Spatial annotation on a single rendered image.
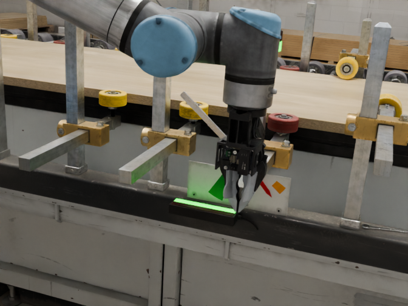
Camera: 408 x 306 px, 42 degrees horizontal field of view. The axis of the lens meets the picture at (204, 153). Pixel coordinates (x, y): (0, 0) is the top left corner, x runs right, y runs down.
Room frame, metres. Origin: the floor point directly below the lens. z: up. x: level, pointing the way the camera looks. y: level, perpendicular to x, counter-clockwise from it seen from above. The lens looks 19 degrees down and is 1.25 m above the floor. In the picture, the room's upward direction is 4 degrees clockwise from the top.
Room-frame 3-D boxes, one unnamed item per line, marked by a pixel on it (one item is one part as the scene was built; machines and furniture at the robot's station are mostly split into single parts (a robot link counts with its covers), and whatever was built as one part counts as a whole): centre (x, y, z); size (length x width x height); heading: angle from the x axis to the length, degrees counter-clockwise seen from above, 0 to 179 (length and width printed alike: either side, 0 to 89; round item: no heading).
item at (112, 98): (1.50, 0.27, 0.85); 0.08 x 0.08 x 0.11
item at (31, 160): (1.31, 0.33, 0.82); 0.44 x 0.03 x 0.04; 162
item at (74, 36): (1.38, 0.35, 0.92); 0.04 x 0.04 x 0.48; 72
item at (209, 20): (0.95, 0.04, 1.14); 0.12 x 0.12 x 0.09; 82
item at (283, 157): (1.23, -0.15, 0.85); 0.14 x 0.06 x 0.05; 72
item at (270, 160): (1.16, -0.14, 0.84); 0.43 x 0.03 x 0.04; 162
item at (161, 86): (1.31, 0.12, 0.92); 0.04 x 0.04 x 0.48; 72
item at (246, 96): (0.94, -0.08, 1.05); 0.10 x 0.09 x 0.05; 72
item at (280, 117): (1.35, -0.20, 0.85); 0.08 x 0.08 x 0.11
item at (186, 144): (1.30, 0.09, 0.84); 0.14 x 0.06 x 0.05; 72
